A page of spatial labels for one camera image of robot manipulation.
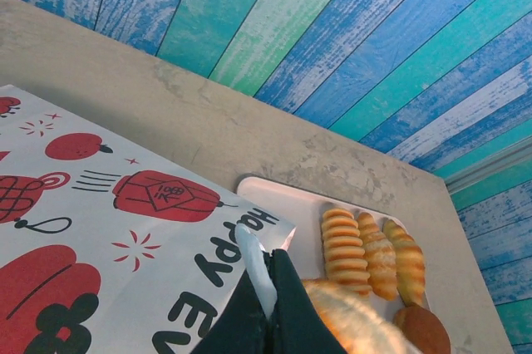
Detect brown pale-streaked croissant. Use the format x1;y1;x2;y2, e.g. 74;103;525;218
357;211;398;302

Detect aluminium corner post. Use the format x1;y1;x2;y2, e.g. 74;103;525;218
444;136;532;194

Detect white red-printed paper bag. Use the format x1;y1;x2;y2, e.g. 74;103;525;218
0;83;297;354

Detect pale pink plastic tray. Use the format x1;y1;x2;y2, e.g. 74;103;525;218
235;175;462;354

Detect round brown bun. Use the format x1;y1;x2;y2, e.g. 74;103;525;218
392;303;452;354

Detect ridged caterpillar bread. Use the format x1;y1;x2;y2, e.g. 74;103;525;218
320;207;373;297

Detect large oval floured roll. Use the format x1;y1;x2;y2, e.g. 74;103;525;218
299;278;416;354

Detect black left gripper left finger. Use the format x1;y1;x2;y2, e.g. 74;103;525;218
194;274;273;354

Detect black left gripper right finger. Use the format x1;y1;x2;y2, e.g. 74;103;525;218
272;249;348;354

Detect golden yellow croissant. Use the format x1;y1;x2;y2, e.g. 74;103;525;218
382;219;427;308

